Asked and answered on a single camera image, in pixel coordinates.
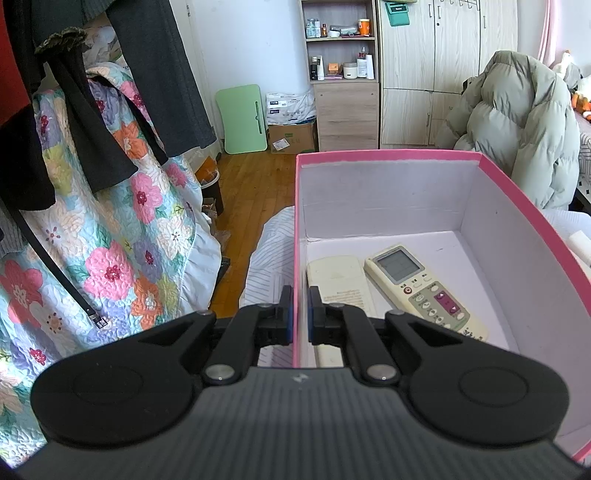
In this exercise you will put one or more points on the black garment with fur trim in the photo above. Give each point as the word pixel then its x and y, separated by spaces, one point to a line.
pixel 78 120

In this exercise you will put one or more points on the trash bin with orange bag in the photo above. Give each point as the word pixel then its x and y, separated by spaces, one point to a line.
pixel 210 180

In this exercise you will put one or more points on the wooden shelf cabinet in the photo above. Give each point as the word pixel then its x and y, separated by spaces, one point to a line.
pixel 346 115

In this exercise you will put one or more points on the black belt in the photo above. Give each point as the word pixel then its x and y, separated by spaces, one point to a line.
pixel 51 267

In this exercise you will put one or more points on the floral quilt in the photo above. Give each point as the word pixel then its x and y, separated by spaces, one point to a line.
pixel 115 272

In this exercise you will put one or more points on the pink curtain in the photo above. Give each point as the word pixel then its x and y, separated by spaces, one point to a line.
pixel 548 27

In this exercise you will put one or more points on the black hanging garment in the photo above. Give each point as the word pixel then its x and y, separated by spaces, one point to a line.
pixel 23 161

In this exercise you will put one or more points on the cream remote control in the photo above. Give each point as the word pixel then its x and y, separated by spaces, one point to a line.
pixel 337 279

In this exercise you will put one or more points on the black pump bottle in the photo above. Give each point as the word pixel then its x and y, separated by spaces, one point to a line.
pixel 314 69

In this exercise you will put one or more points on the brown cardboard box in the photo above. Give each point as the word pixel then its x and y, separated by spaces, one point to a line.
pixel 292 137

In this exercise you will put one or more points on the orange bottle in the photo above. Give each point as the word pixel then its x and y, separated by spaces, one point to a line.
pixel 364 26

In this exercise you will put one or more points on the white jar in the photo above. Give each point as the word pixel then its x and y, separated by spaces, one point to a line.
pixel 350 70

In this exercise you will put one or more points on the white remote with display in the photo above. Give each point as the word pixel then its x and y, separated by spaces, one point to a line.
pixel 415 286

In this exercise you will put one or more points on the red hanging garment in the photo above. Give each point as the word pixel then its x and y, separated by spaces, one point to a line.
pixel 11 55

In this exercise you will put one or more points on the green folding table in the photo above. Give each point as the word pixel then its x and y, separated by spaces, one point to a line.
pixel 240 120

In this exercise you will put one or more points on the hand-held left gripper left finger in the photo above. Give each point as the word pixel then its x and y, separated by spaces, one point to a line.
pixel 286 318

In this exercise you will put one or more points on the dark grey hanging coat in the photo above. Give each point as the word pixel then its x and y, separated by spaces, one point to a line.
pixel 161 92

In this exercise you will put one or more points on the green wall organizer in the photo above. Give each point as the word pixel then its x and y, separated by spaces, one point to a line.
pixel 396 13

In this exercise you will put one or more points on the pink cardboard box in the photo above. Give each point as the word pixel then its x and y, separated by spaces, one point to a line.
pixel 392 198

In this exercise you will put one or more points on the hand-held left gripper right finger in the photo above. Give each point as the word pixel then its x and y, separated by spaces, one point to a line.
pixel 314 318

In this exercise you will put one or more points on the white tissue packages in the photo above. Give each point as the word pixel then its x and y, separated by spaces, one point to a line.
pixel 291 107

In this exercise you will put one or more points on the plush toys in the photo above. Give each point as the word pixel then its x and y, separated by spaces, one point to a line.
pixel 577 87

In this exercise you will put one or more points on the grey-green puffer jacket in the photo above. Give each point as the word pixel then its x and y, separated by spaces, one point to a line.
pixel 512 129

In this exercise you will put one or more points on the striped white bedsheet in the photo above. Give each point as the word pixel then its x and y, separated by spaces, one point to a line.
pixel 270 258

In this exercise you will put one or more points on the light wooden wardrobe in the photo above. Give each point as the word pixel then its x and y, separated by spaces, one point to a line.
pixel 434 60

